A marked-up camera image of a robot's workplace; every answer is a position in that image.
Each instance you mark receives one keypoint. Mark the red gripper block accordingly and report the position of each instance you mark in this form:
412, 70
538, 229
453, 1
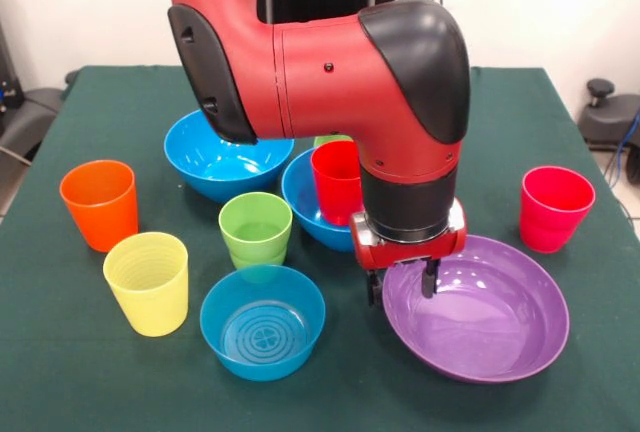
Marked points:
400, 252

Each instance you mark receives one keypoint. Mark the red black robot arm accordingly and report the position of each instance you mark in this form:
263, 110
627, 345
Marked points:
325, 77

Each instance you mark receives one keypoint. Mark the dark green tablecloth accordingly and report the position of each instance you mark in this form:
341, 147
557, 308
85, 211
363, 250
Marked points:
100, 392

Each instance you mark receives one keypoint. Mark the pink plastic cup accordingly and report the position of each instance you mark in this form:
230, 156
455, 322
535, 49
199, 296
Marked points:
552, 212

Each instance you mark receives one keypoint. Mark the green plastic cup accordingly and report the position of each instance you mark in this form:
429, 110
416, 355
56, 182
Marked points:
255, 227
250, 264

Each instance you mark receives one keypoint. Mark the red plastic cup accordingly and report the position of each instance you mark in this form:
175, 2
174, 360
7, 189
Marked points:
335, 187

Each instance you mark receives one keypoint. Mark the green plastic bowl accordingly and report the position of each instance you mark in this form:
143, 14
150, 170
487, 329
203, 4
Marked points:
327, 139

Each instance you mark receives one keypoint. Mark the large blue plastic bowl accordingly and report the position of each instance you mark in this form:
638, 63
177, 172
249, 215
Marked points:
200, 162
300, 202

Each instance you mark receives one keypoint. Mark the orange plastic cup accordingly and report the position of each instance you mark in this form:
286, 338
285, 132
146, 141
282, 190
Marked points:
100, 212

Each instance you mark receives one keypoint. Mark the purple plastic bowl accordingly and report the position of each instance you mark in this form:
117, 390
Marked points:
490, 312

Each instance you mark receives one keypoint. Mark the small patterned blue bowl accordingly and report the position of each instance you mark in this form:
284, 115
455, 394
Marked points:
262, 367

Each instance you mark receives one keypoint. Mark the yellow plastic cup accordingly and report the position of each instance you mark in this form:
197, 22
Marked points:
150, 297

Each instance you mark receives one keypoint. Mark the dark grey machine foot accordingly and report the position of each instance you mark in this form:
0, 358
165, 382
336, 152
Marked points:
30, 117
610, 117

